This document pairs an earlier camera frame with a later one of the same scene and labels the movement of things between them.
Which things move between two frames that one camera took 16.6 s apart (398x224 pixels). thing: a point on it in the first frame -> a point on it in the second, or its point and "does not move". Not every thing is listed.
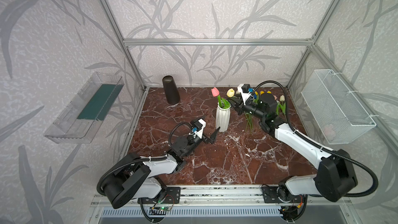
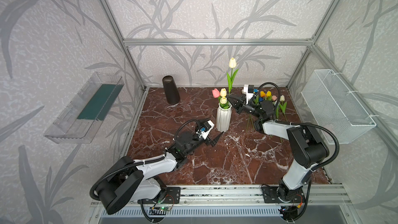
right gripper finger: [240, 109] does not move
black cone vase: [172, 93] does not move
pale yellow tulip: [230, 92] -> [223, 92]
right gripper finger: [236, 102] does not move
